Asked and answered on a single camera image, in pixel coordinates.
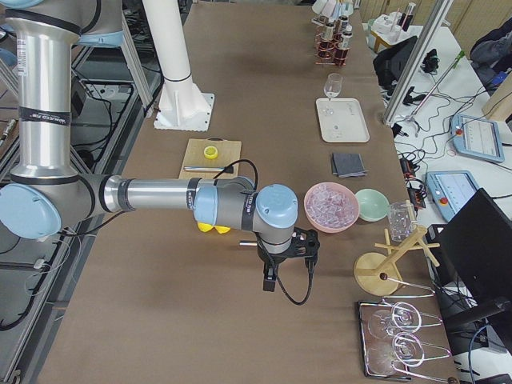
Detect white rabbit tray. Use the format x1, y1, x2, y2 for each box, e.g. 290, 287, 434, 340
315, 98, 370, 143

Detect clear wine glass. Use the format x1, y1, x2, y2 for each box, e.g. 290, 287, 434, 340
323, 73, 342, 115

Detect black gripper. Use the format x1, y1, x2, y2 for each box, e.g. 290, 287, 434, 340
257, 227, 320, 266

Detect black monitor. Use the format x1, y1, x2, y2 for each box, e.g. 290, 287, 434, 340
427, 188, 511, 339

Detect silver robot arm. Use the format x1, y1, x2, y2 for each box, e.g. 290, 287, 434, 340
1, 1, 319, 269

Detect clear tumbler glass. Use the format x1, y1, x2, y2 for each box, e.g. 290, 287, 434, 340
387, 201, 413, 242

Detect aluminium frame post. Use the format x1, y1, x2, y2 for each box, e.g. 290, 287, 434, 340
382, 0, 453, 126

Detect steel ice scoop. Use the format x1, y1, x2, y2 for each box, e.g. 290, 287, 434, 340
239, 240, 258, 246

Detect upside-down wine glass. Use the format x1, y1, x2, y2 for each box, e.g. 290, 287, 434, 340
367, 302, 442, 339
367, 331, 452, 371

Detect black metal glass rack tray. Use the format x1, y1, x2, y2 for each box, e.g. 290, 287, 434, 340
358, 301, 458, 383

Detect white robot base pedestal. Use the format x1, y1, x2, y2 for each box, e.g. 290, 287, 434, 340
143, 0, 214, 132

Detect grey folded cloth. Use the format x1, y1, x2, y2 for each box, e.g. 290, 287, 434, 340
331, 153, 367, 178

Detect yellow lemon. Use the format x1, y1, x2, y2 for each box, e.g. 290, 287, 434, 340
215, 226, 230, 234
197, 222, 214, 233

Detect clear ice cubes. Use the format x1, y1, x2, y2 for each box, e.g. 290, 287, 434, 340
306, 185, 356, 228

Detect blue teach pendant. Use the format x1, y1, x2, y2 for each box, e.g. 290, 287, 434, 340
450, 114, 505, 163
426, 170, 479, 222

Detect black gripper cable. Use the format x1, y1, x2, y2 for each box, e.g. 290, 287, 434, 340
214, 159, 315, 307

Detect wooden cup rack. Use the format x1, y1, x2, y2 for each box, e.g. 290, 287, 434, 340
354, 200, 440, 297

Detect copper wire bottle basket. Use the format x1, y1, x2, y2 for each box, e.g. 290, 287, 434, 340
311, 15, 346, 66

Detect steel muddler black tip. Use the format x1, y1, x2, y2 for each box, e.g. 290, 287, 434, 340
182, 166, 234, 174

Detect half lemon slice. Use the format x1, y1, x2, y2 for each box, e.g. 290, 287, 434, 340
203, 146, 219, 160

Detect mint green bowl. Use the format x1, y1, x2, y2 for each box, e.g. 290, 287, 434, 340
355, 189, 390, 222

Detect tea bottle white cap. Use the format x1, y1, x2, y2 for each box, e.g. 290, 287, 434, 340
320, 22, 334, 50

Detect pink bowl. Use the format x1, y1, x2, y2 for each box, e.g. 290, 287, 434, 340
304, 182, 359, 234

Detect bamboo cutting board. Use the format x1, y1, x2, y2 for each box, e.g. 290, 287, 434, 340
178, 138, 242, 179

